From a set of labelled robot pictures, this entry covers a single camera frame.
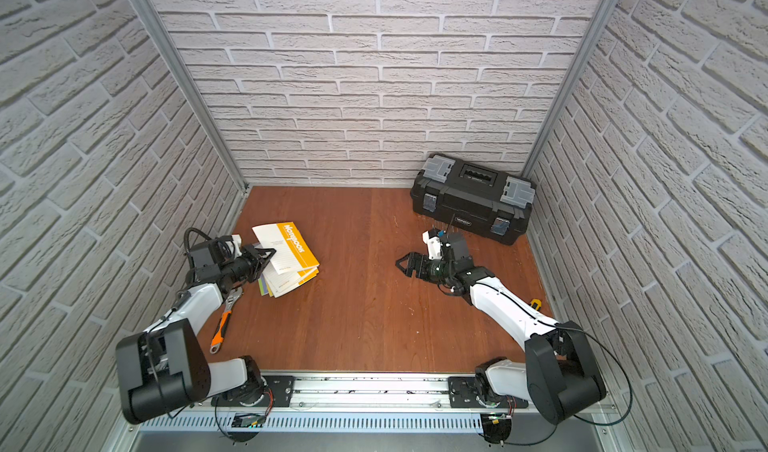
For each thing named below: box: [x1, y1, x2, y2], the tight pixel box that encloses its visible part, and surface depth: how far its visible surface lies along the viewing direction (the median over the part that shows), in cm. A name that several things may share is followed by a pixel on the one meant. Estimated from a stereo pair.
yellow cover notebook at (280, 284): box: [262, 262, 320, 298], surface depth 91 cm
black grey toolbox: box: [410, 154, 537, 245], surface depth 99 cm
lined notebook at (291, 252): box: [252, 221, 320, 275], surface depth 93 cm
